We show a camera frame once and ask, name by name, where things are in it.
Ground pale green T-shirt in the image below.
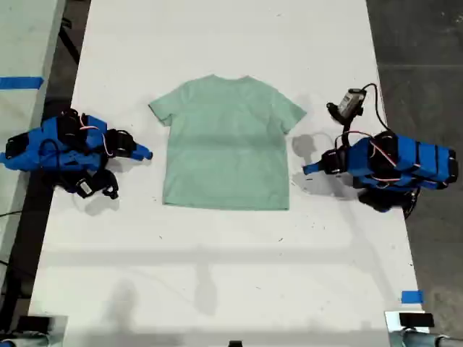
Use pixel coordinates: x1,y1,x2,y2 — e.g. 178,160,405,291
148,74,307,211

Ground black metal strut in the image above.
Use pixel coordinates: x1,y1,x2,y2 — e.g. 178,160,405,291
57,7,81,66

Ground long blue tape strip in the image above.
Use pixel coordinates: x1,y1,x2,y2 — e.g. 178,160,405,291
0,76,45,90

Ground pale grey side table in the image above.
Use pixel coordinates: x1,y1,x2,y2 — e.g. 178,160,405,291
0,0,68,286

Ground blue tape patch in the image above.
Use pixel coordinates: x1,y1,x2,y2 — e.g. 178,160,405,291
401,290,424,304

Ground white metal plate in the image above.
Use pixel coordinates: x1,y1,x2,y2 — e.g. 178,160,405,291
384,309,432,334

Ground small black box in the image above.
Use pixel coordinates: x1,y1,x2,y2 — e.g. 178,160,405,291
16,316,51,333
399,312,434,328

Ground grey metal tube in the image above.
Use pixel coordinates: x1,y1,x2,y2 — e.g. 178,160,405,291
388,328,463,347
0,332,51,347

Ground short black camera stalk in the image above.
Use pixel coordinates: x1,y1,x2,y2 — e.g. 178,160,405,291
326,102,354,145
95,169,120,200

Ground black camera box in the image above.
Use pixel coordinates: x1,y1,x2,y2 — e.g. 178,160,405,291
339,87,366,119
74,176,95,199

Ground thin black camera cable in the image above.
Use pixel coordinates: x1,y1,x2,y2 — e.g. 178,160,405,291
360,83,391,132

